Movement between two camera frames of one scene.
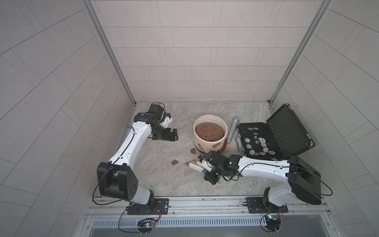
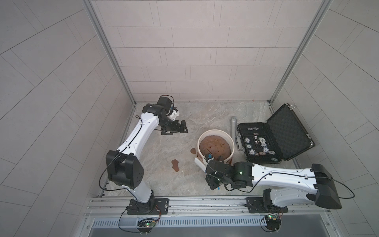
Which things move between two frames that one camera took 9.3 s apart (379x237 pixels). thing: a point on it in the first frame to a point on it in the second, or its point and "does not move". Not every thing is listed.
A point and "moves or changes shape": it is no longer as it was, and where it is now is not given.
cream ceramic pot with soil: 210,133 moves or changes shape
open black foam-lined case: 283,136 does not move
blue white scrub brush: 194,164 moves or changes shape
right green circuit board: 273,222 does not move
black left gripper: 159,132 to 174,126
